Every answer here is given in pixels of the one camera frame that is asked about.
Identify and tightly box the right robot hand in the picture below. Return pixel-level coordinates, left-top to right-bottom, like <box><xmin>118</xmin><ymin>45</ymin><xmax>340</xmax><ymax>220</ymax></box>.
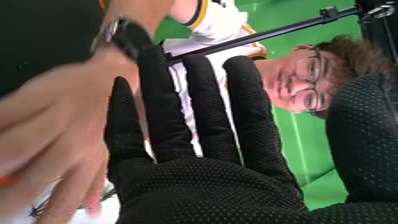
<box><xmin>103</xmin><ymin>44</ymin><xmax>398</xmax><ymax>224</ymax></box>

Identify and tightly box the person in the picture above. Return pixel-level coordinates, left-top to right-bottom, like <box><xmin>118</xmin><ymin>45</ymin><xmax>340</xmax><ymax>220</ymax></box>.
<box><xmin>0</xmin><ymin>0</ymin><xmax>382</xmax><ymax>224</ymax></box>

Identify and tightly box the black stand pole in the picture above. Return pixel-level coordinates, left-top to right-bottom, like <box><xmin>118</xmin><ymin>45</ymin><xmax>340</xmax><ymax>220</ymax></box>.
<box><xmin>167</xmin><ymin>5</ymin><xmax>365</xmax><ymax>65</ymax></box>

